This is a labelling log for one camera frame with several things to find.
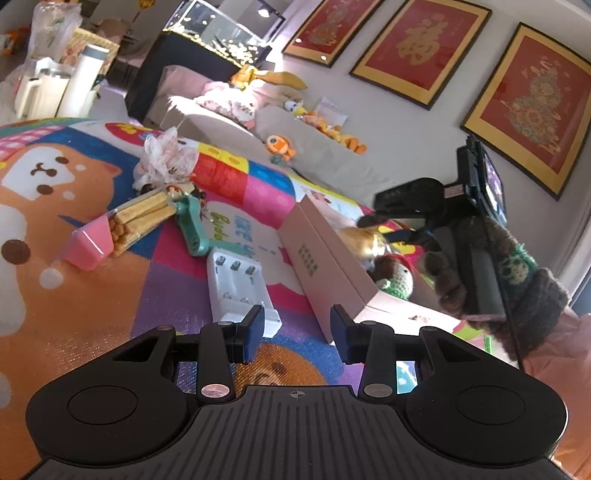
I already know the white thermos bottle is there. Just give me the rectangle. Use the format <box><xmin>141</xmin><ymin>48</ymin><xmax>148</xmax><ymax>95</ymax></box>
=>
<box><xmin>68</xmin><ymin>44</ymin><xmax>110</xmax><ymax>119</ymax></box>

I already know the pink cardboard box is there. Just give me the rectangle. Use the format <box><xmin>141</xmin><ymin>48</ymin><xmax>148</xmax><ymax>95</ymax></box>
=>
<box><xmin>276</xmin><ymin>194</ymin><xmax>465</xmax><ymax>345</ymax></box>

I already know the red framed picture floral motif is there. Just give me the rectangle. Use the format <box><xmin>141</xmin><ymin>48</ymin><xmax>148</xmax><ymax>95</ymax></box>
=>
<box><xmin>460</xmin><ymin>21</ymin><xmax>591</xmax><ymax>201</ymax></box>

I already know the pink floral blanket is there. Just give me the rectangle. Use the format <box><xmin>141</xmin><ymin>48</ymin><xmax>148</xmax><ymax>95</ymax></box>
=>
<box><xmin>193</xmin><ymin>79</ymin><xmax>260</xmax><ymax>131</ymax></box>

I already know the white battery charger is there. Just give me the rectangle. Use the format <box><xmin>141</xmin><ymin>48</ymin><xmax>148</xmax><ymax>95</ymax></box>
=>
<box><xmin>206</xmin><ymin>246</ymin><xmax>283</xmax><ymax>336</ymax></box>

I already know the red framed picture gold character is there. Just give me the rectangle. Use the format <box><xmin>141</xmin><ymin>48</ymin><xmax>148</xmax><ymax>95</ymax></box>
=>
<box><xmin>349</xmin><ymin>0</ymin><xmax>493</xmax><ymax>112</ymax></box>

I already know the clear plastic packet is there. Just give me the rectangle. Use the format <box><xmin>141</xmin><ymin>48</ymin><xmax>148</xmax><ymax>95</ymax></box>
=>
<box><xmin>316</xmin><ymin>96</ymin><xmax>350</xmax><ymax>128</ymax></box>

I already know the gold ornament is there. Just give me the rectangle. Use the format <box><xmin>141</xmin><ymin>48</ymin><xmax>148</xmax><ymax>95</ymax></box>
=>
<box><xmin>341</xmin><ymin>225</ymin><xmax>387</xmax><ymax>260</ymax></box>

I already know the orange clownfish plush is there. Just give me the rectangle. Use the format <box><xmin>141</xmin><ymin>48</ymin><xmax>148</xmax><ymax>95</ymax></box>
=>
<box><xmin>265</xmin><ymin>134</ymin><xmax>297</xmax><ymax>162</ymax></box>

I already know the red framed picture gourd motif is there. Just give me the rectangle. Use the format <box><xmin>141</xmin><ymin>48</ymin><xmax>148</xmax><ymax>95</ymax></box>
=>
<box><xmin>281</xmin><ymin>0</ymin><xmax>385</xmax><ymax>69</ymax></box>

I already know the woven basket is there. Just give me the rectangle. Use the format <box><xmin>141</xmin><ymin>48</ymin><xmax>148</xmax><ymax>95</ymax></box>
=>
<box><xmin>59</xmin><ymin>28</ymin><xmax>122</xmax><ymax>77</ymax></box>

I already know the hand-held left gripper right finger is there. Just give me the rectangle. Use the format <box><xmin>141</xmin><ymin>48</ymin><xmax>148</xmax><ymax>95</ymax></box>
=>
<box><xmin>330</xmin><ymin>305</ymin><xmax>481</xmax><ymax>398</ymax></box>

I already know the yellow plush toy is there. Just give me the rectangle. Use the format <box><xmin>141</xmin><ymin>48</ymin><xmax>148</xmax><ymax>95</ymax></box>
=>
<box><xmin>230</xmin><ymin>65</ymin><xmax>308</xmax><ymax>91</ymax></box>

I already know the small doll figurine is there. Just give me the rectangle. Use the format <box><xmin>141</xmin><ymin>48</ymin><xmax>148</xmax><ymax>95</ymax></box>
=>
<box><xmin>141</xmin><ymin>183</ymin><xmax>206</xmax><ymax>204</ymax></box>

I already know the glass display case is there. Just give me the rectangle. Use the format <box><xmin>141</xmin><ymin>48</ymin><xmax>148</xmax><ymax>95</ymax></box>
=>
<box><xmin>161</xmin><ymin>0</ymin><xmax>288</xmax><ymax>66</ymax></box>

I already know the floral wrapper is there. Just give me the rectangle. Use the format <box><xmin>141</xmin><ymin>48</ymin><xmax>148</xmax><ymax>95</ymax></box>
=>
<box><xmin>132</xmin><ymin>126</ymin><xmax>200</xmax><ymax>191</ymax></box>

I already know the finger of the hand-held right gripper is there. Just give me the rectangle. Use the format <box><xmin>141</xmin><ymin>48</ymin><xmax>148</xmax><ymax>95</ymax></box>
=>
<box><xmin>374</xmin><ymin>178</ymin><xmax>446</xmax><ymax>219</ymax></box>
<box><xmin>356</xmin><ymin>215</ymin><xmax>438</xmax><ymax>246</ymax></box>

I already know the white jug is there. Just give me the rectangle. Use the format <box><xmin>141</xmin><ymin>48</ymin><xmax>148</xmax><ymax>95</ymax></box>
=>
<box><xmin>13</xmin><ymin>68</ymin><xmax>71</xmax><ymax>120</ymax></box>

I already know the biscuit stick jar pink lid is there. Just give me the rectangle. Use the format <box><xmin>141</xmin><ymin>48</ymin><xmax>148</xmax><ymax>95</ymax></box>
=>
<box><xmin>64</xmin><ymin>191</ymin><xmax>180</xmax><ymax>271</ymax></box>

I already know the person's right hand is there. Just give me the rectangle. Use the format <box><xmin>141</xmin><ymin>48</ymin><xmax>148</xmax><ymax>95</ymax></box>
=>
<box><xmin>424</xmin><ymin>216</ymin><xmax>572</xmax><ymax>361</ymax></box>

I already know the clear plastic bag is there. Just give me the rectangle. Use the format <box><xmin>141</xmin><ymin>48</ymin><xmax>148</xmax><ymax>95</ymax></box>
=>
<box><xmin>27</xmin><ymin>2</ymin><xmax>80</xmax><ymax>62</ymax></box>

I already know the beige sofa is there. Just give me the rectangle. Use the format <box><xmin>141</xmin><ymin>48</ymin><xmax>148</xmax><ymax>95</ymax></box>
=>
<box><xmin>147</xmin><ymin>65</ymin><xmax>386</xmax><ymax>209</ymax></box>

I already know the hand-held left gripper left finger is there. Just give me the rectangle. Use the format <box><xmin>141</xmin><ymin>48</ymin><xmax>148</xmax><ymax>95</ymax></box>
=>
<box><xmin>111</xmin><ymin>305</ymin><xmax>266</xmax><ymax>401</ymax></box>

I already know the orange packet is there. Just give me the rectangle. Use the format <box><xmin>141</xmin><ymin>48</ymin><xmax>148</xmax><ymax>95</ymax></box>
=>
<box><xmin>0</xmin><ymin>28</ymin><xmax>29</xmax><ymax>55</ymax></box>

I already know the green toy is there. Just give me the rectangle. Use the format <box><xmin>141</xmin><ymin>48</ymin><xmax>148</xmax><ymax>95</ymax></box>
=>
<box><xmin>172</xmin><ymin>193</ymin><xmax>209</xmax><ymax>257</ymax></box>

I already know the small white-faced plush doll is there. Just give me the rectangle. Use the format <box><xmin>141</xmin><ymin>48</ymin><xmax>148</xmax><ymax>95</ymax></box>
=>
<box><xmin>276</xmin><ymin>89</ymin><xmax>306</xmax><ymax>117</ymax></box>

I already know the orange plush toy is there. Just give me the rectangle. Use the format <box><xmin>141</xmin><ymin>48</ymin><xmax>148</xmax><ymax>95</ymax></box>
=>
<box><xmin>299</xmin><ymin>111</ymin><xmax>369</xmax><ymax>156</ymax></box>

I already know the crochet doll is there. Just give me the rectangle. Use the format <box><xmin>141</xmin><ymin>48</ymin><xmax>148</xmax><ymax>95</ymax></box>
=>
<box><xmin>373</xmin><ymin>255</ymin><xmax>413</xmax><ymax>302</ymax></box>

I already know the colourful cartoon play mat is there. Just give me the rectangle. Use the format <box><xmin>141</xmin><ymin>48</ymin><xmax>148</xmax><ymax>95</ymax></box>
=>
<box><xmin>0</xmin><ymin>116</ymin><xmax>497</xmax><ymax>464</ymax></box>

